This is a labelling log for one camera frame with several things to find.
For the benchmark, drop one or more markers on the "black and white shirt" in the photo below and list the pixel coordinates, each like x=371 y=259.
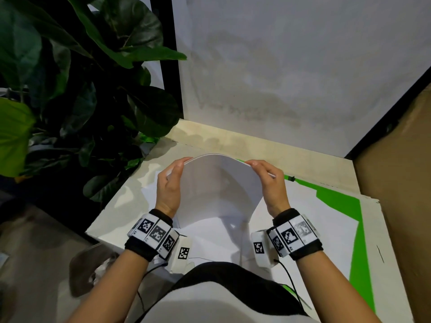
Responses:
x=219 y=296

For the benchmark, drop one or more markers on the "person's right forearm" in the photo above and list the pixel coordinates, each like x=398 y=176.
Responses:
x=331 y=289

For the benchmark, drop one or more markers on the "brown cardboard panel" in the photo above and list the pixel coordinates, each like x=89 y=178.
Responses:
x=397 y=198

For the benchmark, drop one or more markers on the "right wristband with marker tags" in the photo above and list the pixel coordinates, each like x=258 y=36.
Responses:
x=292 y=234

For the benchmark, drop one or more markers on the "person's left thumb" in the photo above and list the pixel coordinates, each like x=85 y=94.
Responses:
x=181 y=161

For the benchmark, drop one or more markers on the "person's right thumb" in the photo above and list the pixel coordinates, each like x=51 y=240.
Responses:
x=256 y=164

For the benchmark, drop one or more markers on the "person's left forearm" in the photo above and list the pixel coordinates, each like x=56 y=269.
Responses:
x=114 y=289

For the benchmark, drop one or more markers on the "curved white paper sheet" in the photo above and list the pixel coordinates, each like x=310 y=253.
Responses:
x=219 y=188

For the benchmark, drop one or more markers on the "white foam board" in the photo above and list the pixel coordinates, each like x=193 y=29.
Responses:
x=387 y=265

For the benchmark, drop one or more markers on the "white backdrop panel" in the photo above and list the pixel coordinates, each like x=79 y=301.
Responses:
x=286 y=63

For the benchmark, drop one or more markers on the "person's right hand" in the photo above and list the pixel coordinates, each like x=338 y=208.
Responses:
x=272 y=195

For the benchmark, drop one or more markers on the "left wristband with marker tags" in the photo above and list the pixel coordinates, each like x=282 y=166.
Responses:
x=153 y=233

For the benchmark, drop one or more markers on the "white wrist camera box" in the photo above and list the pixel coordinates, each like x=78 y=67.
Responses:
x=260 y=248
x=181 y=253

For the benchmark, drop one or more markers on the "person's left hand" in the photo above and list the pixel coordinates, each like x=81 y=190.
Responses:
x=169 y=193

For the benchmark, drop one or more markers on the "wristband with marker tags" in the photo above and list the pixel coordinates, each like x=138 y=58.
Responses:
x=153 y=233
x=292 y=234

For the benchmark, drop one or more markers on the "large green leafy plant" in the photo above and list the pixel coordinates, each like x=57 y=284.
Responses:
x=84 y=90

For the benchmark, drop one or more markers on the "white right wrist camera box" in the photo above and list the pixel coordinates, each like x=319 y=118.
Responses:
x=260 y=248

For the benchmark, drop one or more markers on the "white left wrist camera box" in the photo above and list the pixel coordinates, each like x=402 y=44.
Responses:
x=181 y=253

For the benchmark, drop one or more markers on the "green mat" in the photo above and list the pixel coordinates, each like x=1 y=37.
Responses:
x=362 y=259

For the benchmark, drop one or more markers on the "flat white paper sheet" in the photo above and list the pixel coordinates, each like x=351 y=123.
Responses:
x=313 y=232

